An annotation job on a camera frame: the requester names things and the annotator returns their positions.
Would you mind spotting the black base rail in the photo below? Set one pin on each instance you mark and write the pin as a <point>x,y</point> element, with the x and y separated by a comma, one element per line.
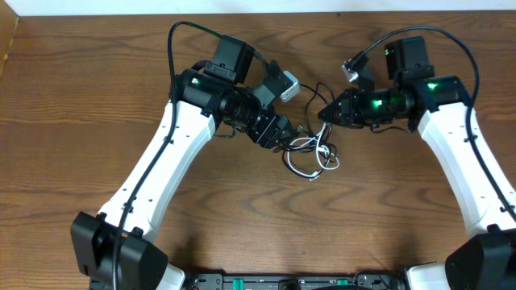
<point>368,280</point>

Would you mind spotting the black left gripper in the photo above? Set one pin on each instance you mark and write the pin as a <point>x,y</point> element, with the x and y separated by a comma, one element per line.
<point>266,111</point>

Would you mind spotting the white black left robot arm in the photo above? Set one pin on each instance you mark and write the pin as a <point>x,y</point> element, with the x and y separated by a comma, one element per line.
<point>116,248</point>

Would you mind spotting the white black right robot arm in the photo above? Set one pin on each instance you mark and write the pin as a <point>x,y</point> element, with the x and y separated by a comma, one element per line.
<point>441,110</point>

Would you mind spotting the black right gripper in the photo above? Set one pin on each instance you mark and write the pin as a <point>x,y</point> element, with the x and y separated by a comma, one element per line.
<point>347,109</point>

